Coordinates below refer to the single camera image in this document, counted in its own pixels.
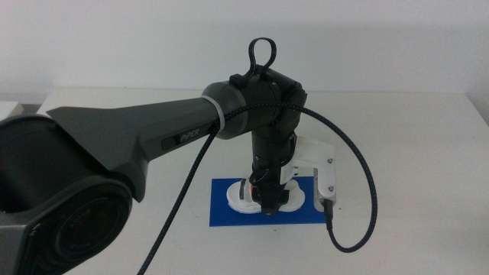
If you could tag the white zip tie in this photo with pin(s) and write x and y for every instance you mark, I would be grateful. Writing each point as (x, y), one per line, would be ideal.
(218, 110)

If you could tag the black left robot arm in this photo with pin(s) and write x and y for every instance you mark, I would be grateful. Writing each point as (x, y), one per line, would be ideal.
(133, 130)

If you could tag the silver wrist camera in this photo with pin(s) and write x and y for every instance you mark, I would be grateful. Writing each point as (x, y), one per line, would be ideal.
(316, 183)

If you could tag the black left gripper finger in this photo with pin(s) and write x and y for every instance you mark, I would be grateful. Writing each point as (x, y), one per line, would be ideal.
(284, 197)
(269, 202)

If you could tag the blue rectangular mat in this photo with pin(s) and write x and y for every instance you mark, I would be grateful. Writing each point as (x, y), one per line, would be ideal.
(229, 219)

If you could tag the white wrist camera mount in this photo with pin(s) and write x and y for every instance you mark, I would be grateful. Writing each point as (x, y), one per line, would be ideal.
(311, 153)

